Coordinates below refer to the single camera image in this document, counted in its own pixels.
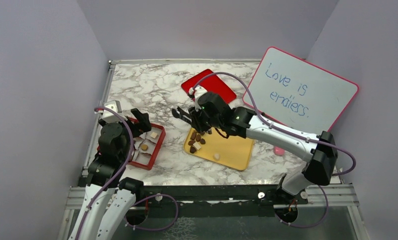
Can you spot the white chocolate bar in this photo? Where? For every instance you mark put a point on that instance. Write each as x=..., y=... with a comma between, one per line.
x=197, y=145

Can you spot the pink eraser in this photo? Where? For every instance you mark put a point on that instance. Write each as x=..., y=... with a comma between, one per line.
x=278, y=151

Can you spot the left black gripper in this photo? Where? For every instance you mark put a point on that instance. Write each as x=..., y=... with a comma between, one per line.
x=144, y=124

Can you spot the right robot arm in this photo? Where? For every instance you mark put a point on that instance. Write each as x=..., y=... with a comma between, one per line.
x=317, y=150

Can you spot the black mounting rail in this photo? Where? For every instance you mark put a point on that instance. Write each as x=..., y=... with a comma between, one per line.
x=211, y=201

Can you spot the round caramel chocolate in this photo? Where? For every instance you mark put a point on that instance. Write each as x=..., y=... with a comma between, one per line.
x=144, y=147

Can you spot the red box lid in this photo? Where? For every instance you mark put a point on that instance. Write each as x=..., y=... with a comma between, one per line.
x=212, y=84

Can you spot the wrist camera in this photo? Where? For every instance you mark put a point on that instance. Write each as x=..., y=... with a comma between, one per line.
x=111, y=113
x=196, y=93

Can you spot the white square chocolate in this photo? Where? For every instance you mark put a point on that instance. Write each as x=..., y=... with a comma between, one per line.
x=154, y=135

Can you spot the dark round chocolate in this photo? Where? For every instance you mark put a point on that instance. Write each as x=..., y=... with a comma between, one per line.
x=192, y=150

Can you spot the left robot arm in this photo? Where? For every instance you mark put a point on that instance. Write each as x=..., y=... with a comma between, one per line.
x=108, y=196

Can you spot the pink framed whiteboard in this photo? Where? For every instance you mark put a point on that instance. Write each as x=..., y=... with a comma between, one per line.
x=297, y=93

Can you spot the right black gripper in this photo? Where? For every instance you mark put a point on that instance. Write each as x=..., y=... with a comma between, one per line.
x=196, y=122

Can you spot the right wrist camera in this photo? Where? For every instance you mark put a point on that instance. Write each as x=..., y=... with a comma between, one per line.
x=196, y=93

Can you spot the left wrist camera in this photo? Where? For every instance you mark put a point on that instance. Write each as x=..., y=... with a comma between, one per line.
x=111, y=113

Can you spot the red compartment box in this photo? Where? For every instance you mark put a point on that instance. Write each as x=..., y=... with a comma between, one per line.
x=140, y=159

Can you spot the yellow plastic tray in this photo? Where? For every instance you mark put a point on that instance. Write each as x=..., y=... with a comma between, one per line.
x=235, y=152

